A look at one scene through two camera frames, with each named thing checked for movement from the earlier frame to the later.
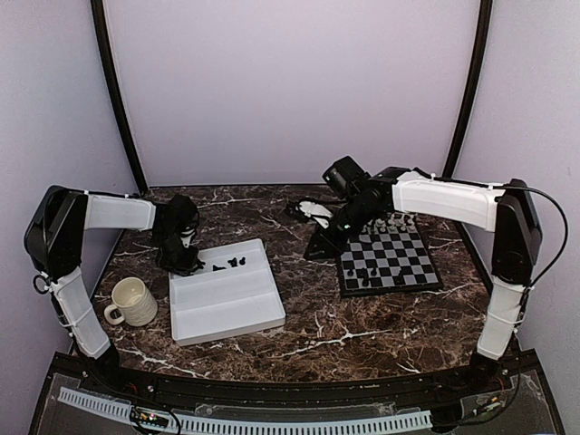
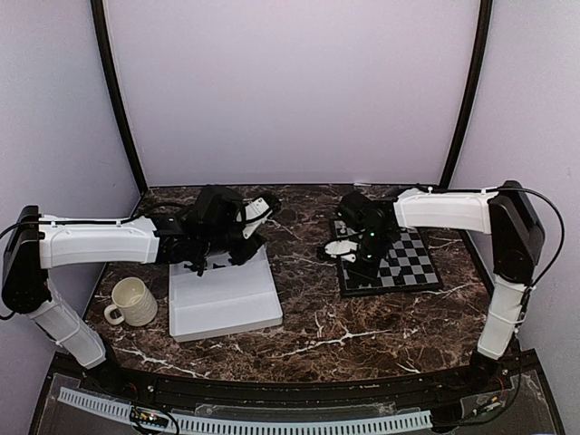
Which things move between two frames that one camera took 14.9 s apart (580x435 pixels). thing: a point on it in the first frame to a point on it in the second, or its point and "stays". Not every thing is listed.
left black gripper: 183,268 to 242,256
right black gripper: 332,247 to 371,271
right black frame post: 472,87 stays
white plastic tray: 235,293 stays
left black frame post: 98,8 stays
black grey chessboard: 389,256 stays
